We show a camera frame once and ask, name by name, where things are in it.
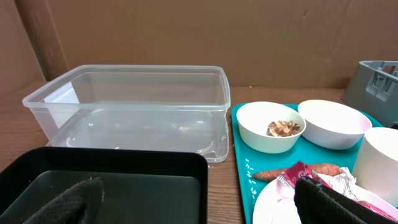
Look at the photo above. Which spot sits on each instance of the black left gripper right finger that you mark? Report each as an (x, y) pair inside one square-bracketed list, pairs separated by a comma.
[(318, 204)]

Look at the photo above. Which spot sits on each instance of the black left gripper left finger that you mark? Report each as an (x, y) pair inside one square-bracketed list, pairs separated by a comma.
[(79, 204)]

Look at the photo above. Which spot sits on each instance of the orange carrot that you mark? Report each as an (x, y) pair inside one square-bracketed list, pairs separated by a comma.
[(322, 168)]

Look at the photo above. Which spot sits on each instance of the white tissue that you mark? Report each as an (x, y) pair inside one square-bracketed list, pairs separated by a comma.
[(344, 183)]

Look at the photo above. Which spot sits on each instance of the red snack wrapper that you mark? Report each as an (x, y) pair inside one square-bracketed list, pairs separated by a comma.
[(290, 176)]

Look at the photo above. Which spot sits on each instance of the pink plate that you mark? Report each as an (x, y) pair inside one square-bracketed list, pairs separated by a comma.
[(275, 204)]

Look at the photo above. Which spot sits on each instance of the white cup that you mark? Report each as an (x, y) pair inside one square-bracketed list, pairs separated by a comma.
[(375, 168)]

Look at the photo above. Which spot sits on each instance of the pink bowl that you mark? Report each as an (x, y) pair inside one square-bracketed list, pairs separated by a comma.
[(333, 125)]

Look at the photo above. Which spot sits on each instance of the brown walnut piece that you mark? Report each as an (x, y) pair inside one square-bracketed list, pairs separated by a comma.
[(283, 129)]

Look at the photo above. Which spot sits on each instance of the white bowl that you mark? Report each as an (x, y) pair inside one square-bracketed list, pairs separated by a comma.
[(253, 120)]

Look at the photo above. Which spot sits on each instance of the black tray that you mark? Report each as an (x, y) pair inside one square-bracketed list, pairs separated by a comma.
[(139, 186)]

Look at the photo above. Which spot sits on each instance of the teal tray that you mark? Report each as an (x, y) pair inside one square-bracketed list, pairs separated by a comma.
[(248, 161)]

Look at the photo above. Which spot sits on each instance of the clear plastic bin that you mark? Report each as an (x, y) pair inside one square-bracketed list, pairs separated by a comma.
[(140, 107)]

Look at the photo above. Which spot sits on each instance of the grey dish rack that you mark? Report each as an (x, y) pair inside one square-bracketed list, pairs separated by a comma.
[(373, 90)]

